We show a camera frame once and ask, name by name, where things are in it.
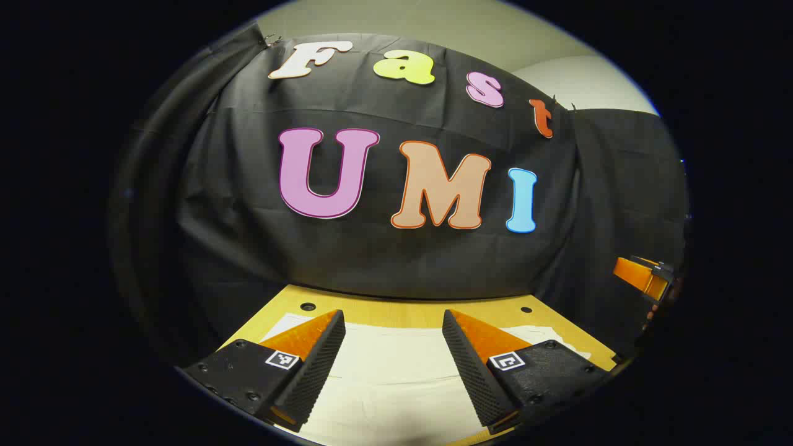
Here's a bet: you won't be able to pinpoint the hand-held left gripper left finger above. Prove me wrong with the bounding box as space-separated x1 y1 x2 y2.
180 308 346 433

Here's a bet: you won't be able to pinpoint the white jeans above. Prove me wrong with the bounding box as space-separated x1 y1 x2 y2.
260 313 592 446

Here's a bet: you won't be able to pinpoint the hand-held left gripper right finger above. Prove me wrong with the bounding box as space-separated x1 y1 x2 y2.
442 308 620 435

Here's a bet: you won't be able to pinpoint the black backdrop cloth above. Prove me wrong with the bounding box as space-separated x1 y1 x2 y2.
108 22 691 366

